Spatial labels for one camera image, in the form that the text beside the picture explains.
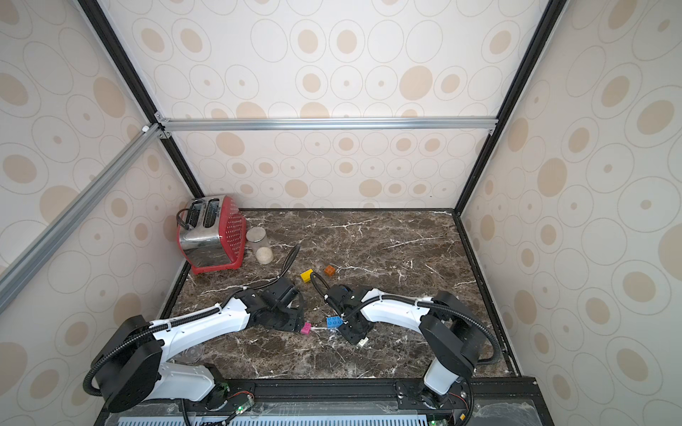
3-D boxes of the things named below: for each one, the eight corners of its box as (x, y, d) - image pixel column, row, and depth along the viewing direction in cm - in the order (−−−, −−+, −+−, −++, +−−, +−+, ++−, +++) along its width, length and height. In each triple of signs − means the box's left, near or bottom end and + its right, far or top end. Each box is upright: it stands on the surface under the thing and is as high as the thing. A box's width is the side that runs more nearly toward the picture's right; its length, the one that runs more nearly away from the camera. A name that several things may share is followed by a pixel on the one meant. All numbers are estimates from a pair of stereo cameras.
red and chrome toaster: (191, 272, 102) (163, 241, 87) (214, 219, 120) (195, 185, 105) (238, 272, 102) (220, 241, 87) (255, 219, 120) (242, 185, 105)
